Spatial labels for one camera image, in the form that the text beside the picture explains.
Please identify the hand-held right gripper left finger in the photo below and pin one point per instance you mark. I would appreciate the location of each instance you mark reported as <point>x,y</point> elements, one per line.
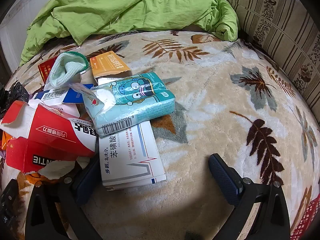
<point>85,182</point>

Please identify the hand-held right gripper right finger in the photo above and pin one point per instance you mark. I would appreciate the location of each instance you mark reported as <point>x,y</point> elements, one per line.
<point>225,180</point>

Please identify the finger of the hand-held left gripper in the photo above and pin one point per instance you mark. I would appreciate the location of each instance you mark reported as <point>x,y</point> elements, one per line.
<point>7,205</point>

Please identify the long white medicine box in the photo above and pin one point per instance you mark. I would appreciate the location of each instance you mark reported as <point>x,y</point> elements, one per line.
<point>130,160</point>

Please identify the torn red carton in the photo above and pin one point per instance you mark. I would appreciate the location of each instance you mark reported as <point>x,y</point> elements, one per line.
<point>45,135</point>

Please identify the blue and white box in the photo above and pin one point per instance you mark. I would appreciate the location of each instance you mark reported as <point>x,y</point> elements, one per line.
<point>52,95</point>

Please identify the teal cartoon tissue pack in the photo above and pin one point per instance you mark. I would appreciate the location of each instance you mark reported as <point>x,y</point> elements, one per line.
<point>135,100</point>

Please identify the white green-trimmed sock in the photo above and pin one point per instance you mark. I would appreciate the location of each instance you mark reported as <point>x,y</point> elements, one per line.
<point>62,72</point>

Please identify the small red box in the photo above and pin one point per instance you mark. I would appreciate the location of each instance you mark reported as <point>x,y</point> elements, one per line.
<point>45,70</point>

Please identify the orange medicine box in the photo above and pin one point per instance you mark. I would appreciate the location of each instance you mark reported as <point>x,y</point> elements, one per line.
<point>107,65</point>

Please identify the leaf print blanket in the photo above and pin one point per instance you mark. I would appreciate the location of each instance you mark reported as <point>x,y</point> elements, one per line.
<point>212,92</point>

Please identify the red checked cloth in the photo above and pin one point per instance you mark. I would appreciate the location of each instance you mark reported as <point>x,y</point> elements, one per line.
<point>307,220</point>

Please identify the black plastic bag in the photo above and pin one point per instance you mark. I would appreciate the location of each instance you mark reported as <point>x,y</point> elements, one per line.
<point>15,95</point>

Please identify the striped floral cushion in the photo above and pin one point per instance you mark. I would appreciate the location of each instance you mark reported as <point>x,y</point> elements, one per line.
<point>275,17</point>

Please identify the green quilt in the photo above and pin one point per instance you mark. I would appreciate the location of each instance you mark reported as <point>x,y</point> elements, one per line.
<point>125,10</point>

